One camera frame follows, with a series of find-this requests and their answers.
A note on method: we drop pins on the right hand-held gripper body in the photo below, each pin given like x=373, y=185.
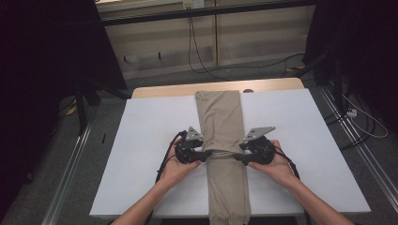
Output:
x=261, y=151

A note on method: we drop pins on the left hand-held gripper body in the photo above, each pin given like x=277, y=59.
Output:
x=187, y=153

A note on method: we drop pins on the beige pants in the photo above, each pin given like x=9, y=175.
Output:
x=222, y=118

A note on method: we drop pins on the person's left hand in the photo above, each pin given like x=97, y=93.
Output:
x=175, y=172

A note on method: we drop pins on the person's right hand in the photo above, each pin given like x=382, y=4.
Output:
x=278, y=170

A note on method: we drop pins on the white table board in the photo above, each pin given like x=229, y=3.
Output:
x=150, y=118

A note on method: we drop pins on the yellow floor tape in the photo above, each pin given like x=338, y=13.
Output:
x=71, y=110
x=295, y=68

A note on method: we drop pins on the black metal stand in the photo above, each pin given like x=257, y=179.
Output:
x=82, y=115
x=337, y=87

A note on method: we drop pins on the beige wooden cabinet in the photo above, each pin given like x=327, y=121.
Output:
x=250, y=37

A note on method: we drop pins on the black horizontal bar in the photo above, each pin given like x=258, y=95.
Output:
x=203, y=12

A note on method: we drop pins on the black curtain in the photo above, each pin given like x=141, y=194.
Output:
x=366, y=47
x=37, y=62

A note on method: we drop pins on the aluminium floor rail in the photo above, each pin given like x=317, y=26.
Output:
x=363, y=150
x=67, y=176

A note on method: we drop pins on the white wall socket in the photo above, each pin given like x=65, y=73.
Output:
x=194, y=3

